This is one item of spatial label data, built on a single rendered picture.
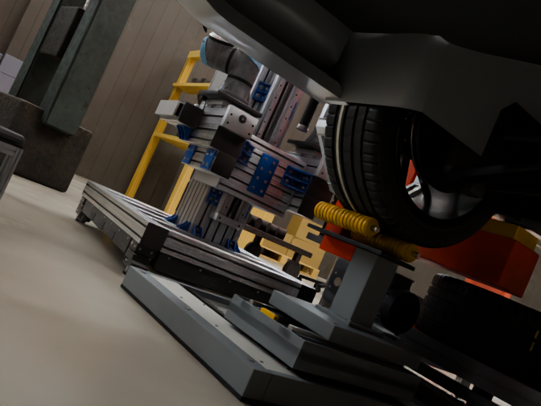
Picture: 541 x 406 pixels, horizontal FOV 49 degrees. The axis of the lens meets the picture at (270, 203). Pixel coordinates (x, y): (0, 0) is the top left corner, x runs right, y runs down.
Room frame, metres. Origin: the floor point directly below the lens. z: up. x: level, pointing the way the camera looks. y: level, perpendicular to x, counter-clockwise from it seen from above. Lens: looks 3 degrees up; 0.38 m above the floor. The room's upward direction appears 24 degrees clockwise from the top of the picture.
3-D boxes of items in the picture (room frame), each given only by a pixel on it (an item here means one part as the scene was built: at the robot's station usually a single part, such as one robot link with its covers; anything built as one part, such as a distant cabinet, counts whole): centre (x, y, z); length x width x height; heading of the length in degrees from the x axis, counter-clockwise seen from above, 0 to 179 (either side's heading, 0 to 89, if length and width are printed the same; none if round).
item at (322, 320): (1.80, -0.37, 0.32); 0.40 x 0.30 x 0.28; 125
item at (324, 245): (1.91, -0.29, 0.48); 0.16 x 0.12 x 0.17; 35
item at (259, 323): (1.77, -0.32, 0.13); 0.50 x 0.36 x 0.10; 125
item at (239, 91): (2.49, 0.33, 0.87); 0.15 x 0.15 x 0.10
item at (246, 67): (2.49, 0.34, 0.98); 0.13 x 0.12 x 0.14; 83
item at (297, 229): (9.27, -0.39, 0.39); 1.38 x 1.05 x 0.79; 121
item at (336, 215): (1.79, -0.23, 0.51); 0.29 x 0.06 x 0.06; 35
